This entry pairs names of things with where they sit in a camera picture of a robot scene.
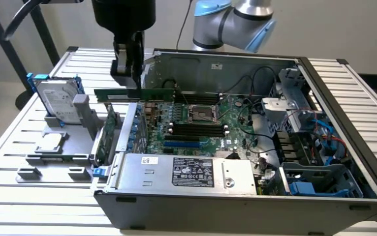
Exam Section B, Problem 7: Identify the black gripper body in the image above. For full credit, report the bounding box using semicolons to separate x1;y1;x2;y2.
92;0;157;45

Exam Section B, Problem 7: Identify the green RAM stick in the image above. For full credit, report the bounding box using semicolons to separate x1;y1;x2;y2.
94;88;174;102

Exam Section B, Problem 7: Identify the black RAM slot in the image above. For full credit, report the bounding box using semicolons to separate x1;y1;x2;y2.
169;126;227;131
174;96;221;100
174;94;221;98
174;99;221;103
174;101;221;106
168;129;227;134
169;123;227;127
168;132;227;138

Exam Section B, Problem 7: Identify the green graphics card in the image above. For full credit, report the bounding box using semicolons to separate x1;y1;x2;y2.
94;104;118;166

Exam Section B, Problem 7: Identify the grey parts rack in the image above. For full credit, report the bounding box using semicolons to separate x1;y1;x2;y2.
15;95;125;184

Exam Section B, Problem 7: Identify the blue expansion slot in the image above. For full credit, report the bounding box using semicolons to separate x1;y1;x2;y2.
164;140;201;148

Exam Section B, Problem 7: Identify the silver CPU chip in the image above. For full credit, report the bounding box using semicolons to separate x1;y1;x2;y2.
42;134;66;151

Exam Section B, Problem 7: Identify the green Dell motherboard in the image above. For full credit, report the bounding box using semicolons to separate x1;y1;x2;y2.
136;95;264;162

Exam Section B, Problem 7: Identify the blue case latch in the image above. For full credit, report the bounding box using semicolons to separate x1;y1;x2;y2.
93;166;109;178

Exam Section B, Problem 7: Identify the silver power supply unit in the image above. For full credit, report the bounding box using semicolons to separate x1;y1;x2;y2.
109;153;260;196

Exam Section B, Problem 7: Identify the metal disk bay cage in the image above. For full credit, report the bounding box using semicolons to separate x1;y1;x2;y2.
261;68;328;130

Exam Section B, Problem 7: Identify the black open PC case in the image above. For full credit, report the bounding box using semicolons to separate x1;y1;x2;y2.
92;48;377;231

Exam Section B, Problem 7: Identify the grey blue fan shroud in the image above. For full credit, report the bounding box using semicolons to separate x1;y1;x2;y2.
279;161;364;198

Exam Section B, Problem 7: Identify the thin dark hanging cable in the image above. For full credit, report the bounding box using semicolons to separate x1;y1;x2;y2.
177;0;194;50

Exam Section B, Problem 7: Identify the hard disk in blue bracket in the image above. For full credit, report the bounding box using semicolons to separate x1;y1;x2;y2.
27;72;85;124

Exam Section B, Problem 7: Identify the CPU socket metal frame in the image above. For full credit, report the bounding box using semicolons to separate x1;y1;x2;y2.
186;104;220;124

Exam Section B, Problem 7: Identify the thick black cable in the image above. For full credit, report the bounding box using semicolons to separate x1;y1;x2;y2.
3;0;42;41

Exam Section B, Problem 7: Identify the black stand frame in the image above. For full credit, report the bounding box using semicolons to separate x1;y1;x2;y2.
0;0;62;111

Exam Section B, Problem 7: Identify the thin black wire loop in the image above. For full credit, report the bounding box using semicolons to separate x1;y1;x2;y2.
233;66;279;97

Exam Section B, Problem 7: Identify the blue data wire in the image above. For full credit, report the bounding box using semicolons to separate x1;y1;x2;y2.
312;118;340;159

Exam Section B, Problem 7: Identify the red wire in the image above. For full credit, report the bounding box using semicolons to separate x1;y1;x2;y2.
325;136;350;147

